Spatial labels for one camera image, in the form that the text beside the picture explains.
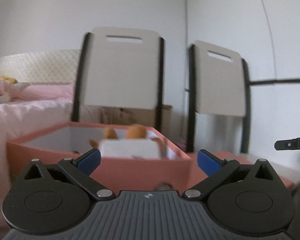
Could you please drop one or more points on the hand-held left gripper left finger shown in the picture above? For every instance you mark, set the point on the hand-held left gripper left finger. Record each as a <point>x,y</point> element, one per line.
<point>90,161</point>

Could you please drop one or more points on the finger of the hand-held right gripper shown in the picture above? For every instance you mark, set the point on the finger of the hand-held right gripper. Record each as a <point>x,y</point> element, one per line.
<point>286,145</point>

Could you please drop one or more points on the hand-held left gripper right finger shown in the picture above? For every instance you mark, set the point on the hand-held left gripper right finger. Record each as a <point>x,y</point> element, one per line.
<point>208,163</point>

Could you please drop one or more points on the white paper box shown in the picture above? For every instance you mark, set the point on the white paper box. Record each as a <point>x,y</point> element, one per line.
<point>130,148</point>

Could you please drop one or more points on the pink cardboard box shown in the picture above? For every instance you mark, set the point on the pink cardboard box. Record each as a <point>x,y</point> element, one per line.
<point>140,172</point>

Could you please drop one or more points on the orange teddy bear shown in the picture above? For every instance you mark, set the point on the orange teddy bear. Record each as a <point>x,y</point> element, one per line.
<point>136,131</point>

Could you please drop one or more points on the pink box lid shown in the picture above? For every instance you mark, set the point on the pink box lid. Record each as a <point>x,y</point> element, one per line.
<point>250,156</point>

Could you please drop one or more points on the wooden nightstand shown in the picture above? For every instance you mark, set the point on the wooden nightstand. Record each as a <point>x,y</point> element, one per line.
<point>165,122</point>

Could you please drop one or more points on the dark metal pole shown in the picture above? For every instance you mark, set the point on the dark metal pole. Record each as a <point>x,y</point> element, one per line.
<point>280,81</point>

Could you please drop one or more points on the white folding chair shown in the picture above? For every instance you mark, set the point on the white folding chair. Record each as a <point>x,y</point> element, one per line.
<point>220,85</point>
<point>120,75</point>

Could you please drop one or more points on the pink pillow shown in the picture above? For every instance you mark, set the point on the pink pillow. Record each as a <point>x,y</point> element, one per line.
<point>45,92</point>

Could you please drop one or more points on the cream quilted headboard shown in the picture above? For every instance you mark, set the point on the cream quilted headboard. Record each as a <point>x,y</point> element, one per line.
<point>40,66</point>

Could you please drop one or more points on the yellow plush toy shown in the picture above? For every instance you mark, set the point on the yellow plush toy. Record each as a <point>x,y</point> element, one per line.
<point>7,80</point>

